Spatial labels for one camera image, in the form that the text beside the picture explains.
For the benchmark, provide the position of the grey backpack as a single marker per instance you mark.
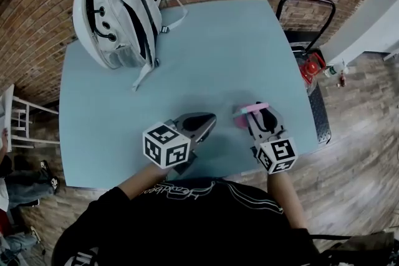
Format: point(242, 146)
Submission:
point(118, 18)

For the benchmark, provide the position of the person's black shirt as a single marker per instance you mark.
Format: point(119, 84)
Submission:
point(187, 227)

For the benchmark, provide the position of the dark bag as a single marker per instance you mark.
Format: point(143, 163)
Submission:
point(358, 249)

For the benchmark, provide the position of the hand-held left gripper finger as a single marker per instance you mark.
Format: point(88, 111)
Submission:
point(208, 133)

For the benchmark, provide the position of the small red bottle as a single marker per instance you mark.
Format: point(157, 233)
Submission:
point(342, 80)

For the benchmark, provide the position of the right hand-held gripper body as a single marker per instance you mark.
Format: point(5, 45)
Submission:
point(277, 154)

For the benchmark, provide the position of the person's left forearm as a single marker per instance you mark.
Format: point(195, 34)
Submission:
point(140, 179)

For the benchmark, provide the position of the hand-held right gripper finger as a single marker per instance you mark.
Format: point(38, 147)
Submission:
point(252, 124)

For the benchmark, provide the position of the black hand cart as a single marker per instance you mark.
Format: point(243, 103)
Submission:
point(321, 121)

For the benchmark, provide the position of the person's right forearm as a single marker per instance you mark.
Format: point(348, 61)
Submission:
point(285, 199)

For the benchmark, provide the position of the white wooden stool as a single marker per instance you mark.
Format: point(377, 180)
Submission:
point(20, 121)

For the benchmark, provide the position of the white bottle with green label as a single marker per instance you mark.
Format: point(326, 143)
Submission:
point(331, 70)

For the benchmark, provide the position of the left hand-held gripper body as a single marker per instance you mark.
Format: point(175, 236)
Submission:
point(166, 146)

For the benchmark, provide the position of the white cabinet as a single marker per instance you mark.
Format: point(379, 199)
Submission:
point(364, 25)

